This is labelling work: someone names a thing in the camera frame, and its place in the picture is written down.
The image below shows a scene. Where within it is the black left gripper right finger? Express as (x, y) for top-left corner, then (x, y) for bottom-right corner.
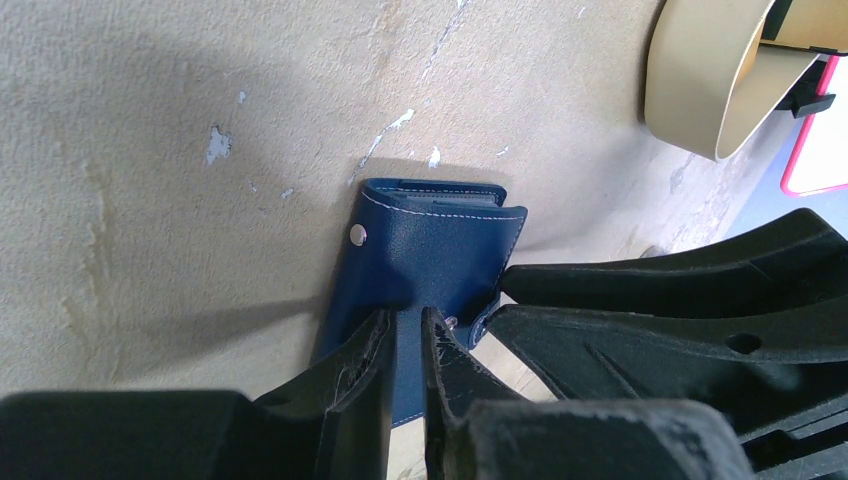
(421, 307), (754, 479)

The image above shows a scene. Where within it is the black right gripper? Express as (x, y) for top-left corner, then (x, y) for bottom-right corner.
(488, 301), (847, 479)

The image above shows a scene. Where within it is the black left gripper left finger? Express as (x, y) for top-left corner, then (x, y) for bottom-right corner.
(1, 310), (396, 479)

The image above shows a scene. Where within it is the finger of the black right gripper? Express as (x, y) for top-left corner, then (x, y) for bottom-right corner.
(500, 208), (847, 319)

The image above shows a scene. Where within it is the navy blue leather card holder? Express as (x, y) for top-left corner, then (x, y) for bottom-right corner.
(313, 178), (528, 426)

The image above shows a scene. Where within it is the beige oval plastic tray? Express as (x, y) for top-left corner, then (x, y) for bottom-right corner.
(644, 1), (826, 161)

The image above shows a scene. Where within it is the stack of credit cards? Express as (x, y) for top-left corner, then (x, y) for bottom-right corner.
(760, 0), (847, 56)

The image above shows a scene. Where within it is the red framed whiteboard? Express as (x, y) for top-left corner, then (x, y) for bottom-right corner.
(781, 57), (847, 197)

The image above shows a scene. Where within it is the black whiteboard stand clip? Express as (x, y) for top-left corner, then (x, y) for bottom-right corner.
(774, 60), (837, 119)

